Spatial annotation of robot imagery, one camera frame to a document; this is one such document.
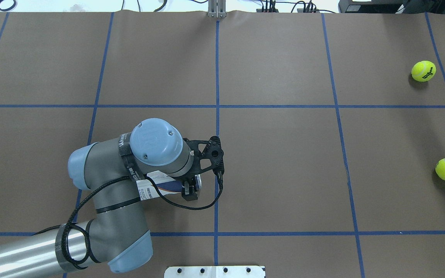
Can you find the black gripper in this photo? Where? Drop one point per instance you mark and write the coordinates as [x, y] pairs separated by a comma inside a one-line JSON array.
[[190, 192]]

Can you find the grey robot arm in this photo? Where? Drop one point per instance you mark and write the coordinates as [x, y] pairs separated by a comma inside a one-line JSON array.
[[108, 226]]

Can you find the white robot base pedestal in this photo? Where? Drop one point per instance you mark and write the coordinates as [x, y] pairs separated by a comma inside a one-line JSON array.
[[238, 271]]

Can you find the clear tennis ball can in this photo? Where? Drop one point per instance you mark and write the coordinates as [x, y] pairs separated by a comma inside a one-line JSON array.
[[165, 183]]

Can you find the yellow tennis ball two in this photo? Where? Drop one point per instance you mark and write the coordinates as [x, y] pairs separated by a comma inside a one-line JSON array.
[[423, 71]]

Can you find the aluminium frame post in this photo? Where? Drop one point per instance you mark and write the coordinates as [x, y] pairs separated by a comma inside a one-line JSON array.
[[217, 9]]

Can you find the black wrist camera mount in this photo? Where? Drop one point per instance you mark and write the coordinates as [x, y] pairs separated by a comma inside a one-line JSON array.
[[206, 150]]

